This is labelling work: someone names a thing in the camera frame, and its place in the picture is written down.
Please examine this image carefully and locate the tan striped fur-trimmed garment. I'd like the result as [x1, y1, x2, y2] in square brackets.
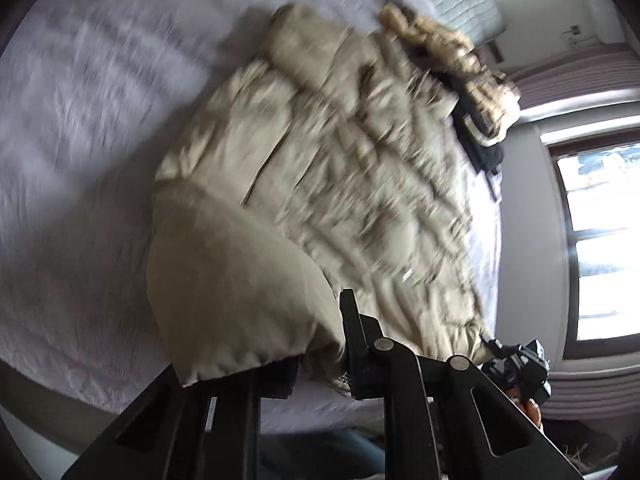
[380, 2, 521, 148]

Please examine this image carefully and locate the beige quilted puffer jacket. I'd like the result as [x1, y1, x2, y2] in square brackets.
[146, 4, 489, 386]

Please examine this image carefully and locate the bedroom window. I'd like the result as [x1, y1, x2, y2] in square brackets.
[548, 127, 639, 360]

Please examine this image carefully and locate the person's right hand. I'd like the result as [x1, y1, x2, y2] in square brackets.
[506, 389, 544, 431]

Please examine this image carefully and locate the black knit garment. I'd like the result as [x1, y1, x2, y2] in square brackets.
[434, 72, 504, 176]

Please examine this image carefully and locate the lavender fuzzy bed blanket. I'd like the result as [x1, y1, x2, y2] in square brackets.
[1, 0, 498, 413]

